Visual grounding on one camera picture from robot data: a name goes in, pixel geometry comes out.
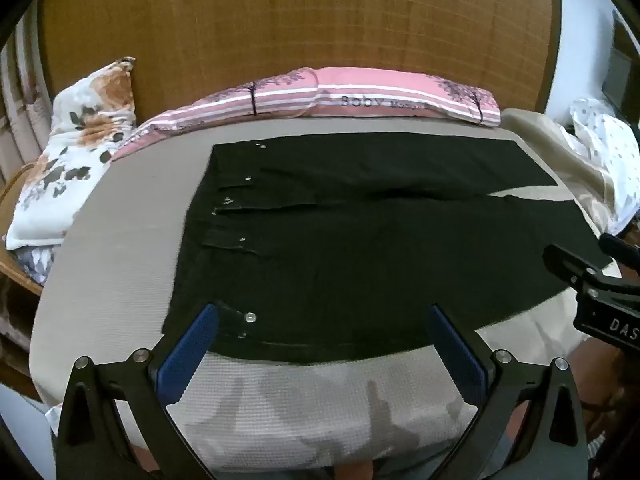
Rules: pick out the pink striped pillow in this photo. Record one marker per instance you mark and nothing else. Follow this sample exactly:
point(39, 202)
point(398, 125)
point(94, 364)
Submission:
point(350, 91)

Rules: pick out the beige curtain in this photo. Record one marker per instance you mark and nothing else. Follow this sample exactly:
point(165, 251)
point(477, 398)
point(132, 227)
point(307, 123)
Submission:
point(20, 100)

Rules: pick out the grey patterned cloth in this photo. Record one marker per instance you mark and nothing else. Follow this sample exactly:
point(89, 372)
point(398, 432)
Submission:
point(35, 262)

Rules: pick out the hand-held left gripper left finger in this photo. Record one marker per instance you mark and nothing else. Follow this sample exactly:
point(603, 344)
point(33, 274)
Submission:
point(190, 345)

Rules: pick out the grey textured bed mat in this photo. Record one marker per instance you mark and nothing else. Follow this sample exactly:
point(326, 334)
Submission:
point(125, 220)

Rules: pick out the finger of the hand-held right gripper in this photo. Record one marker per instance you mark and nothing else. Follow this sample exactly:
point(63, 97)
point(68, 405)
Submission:
point(617, 252)
point(565, 262)

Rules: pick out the wooden headboard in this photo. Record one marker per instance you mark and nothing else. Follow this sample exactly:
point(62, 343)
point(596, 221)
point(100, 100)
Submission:
point(300, 15)

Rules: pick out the beige satin blanket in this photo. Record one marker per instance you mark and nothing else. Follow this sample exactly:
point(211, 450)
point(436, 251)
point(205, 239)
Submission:
point(550, 147)

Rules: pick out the white floral pillow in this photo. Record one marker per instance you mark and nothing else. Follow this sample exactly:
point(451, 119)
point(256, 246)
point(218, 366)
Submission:
point(75, 160)

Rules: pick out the dark framed screen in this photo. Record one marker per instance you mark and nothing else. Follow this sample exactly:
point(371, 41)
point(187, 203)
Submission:
point(625, 80)

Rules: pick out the white dotted cloth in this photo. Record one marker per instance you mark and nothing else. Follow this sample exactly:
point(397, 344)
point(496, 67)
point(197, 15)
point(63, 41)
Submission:
point(612, 160)

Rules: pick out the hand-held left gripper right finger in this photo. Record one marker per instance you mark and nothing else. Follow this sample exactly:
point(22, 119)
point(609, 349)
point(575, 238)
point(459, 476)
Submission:
point(456, 355)

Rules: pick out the black pants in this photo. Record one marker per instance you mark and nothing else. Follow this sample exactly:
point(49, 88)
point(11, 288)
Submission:
point(350, 260)

